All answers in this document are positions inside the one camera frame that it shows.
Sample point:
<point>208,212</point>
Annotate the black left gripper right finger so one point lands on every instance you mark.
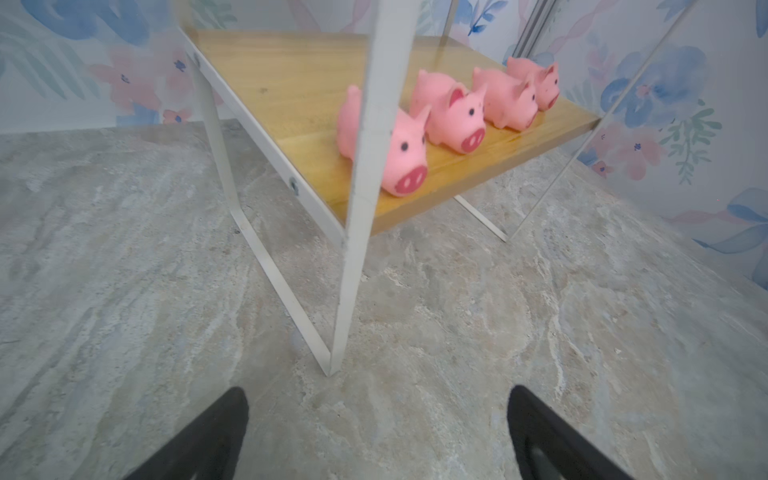
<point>547,447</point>

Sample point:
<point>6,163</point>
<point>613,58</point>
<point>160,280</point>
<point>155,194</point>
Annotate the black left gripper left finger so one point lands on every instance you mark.
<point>207,448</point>

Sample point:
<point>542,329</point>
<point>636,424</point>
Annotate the pink pig toy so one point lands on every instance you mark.
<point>406,167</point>
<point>544,79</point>
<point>508,102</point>
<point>457,113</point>

